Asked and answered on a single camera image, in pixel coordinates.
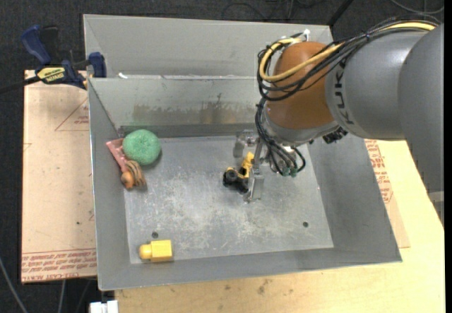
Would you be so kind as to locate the pink flat packet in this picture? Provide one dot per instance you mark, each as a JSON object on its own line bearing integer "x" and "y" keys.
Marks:
{"x": 115, "y": 149}

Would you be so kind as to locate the brown cardboard board, red print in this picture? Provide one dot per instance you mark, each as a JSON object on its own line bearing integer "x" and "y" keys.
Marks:
{"x": 53, "y": 170}

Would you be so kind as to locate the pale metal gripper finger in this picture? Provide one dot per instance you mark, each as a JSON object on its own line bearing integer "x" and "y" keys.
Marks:
{"x": 255, "y": 187}
{"x": 239, "y": 147}

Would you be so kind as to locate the yellow toy block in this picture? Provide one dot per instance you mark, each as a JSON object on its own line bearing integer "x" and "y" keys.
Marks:
{"x": 159, "y": 250}

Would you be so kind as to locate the yellow and black toy vehicle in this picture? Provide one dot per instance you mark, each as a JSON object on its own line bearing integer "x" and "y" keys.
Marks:
{"x": 237, "y": 176}

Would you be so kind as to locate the green round sponge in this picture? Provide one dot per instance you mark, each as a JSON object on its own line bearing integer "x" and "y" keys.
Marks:
{"x": 142, "y": 146}

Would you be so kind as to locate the orange striped toy animal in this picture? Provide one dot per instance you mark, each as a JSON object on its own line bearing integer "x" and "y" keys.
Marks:
{"x": 132, "y": 176}

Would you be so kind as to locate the grey metal bin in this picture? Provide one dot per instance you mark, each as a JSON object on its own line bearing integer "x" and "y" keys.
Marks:
{"x": 212, "y": 212}

